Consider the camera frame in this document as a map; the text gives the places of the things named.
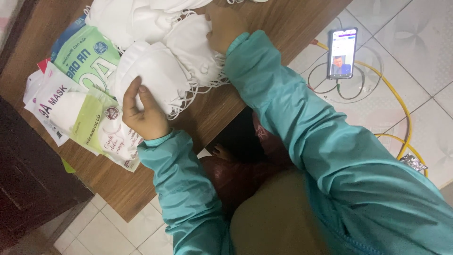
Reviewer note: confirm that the white mask package pink print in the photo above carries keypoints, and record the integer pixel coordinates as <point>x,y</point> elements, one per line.
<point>49,102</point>

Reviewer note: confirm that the bright green packet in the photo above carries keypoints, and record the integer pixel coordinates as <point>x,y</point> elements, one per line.
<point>68,166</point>

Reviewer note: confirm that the person's left hand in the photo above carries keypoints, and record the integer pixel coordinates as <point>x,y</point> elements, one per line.
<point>145,118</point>

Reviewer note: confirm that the crumpled silver foil wrapper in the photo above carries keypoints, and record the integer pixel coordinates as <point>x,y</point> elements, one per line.
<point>412,163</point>

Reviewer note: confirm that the white cup-shaped face mask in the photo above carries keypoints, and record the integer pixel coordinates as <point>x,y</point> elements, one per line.
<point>159,70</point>
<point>191,46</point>

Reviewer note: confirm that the pile of white masks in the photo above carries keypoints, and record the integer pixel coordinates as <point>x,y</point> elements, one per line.
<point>116,21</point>

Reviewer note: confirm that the pink white fabric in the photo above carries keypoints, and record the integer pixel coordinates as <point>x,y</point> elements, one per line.
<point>9,19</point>

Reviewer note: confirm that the black smartphone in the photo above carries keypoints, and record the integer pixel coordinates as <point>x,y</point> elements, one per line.
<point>342,53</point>

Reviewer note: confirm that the blue mask package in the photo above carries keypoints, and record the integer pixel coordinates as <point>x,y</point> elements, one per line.
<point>67,35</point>

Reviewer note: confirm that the green mask package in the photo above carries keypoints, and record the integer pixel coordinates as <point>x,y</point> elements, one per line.
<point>86,58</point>

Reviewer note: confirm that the person's foot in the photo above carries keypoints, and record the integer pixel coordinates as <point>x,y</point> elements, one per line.
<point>222,152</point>

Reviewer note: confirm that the person's red patterned trousers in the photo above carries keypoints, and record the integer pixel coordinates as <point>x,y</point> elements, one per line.
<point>240,177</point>

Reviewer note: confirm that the red packet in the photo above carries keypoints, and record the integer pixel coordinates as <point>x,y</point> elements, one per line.
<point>43,65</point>

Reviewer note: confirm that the person's right hand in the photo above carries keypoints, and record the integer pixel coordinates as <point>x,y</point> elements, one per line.
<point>226,30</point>

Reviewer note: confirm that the dark wooden cabinet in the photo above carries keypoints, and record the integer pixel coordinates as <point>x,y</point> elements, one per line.
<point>32,177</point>

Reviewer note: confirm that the clear green-striped mask package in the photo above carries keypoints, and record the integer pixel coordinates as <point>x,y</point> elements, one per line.
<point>95,127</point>

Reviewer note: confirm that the person's right fingers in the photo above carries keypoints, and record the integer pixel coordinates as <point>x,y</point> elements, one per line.
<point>211,32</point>

